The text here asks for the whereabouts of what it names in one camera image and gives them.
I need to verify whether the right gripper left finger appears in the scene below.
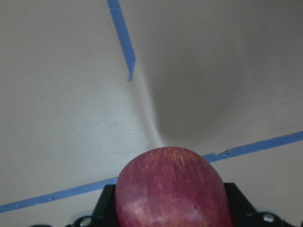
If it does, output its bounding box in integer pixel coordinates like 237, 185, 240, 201
92, 184, 118, 227

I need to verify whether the red yellow apple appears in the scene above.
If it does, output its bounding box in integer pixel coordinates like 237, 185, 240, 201
115, 147, 234, 227

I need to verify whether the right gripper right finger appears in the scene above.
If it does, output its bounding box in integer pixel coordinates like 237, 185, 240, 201
224, 183, 257, 227

